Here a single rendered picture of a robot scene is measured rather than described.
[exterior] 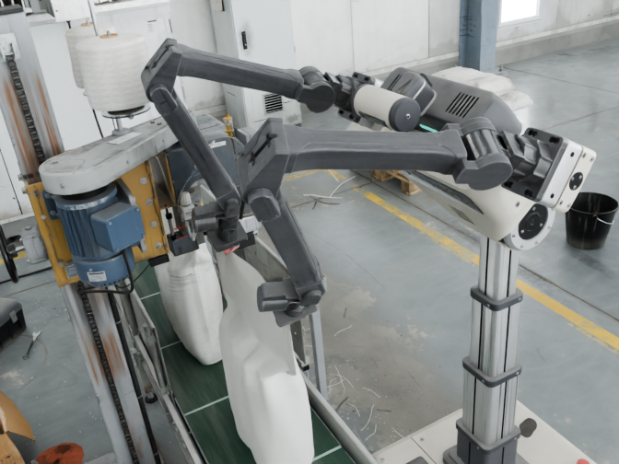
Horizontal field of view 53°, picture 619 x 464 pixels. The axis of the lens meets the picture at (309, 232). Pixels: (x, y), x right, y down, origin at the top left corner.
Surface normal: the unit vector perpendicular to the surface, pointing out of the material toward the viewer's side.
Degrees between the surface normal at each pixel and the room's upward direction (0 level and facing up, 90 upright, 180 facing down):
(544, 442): 0
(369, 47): 90
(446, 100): 40
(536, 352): 0
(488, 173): 119
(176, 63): 106
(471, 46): 90
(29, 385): 0
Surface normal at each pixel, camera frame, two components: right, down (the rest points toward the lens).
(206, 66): 0.36, 0.59
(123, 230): 0.80, 0.22
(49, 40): 0.48, 0.37
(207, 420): -0.09, -0.88
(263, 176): 0.18, 0.82
